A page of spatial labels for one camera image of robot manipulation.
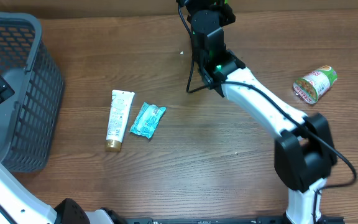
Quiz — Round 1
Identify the teal wet wipes packet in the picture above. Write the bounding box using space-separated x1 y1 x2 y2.
130 102 166 139

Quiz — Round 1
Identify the dark grey plastic basket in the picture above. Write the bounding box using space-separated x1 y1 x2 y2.
0 12 65 172

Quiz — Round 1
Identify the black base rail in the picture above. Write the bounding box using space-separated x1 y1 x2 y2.
116 216 346 224

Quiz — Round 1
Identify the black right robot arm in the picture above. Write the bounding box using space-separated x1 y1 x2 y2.
177 0 357 223

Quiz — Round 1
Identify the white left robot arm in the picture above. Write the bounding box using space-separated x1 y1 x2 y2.
0 75 126 223

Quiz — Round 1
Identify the white tube with gold cap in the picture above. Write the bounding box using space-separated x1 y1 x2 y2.
105 90 135 152

